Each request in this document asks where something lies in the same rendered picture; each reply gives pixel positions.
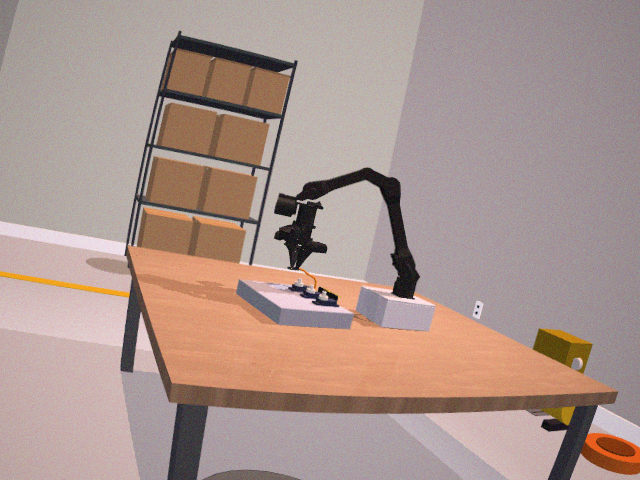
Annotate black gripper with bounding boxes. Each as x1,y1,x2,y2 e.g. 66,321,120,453
284,218,327,269

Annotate black long flat bar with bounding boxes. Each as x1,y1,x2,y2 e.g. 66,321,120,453
318,287,339,302

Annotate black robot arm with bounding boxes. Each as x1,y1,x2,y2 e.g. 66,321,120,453
274,167,420,300

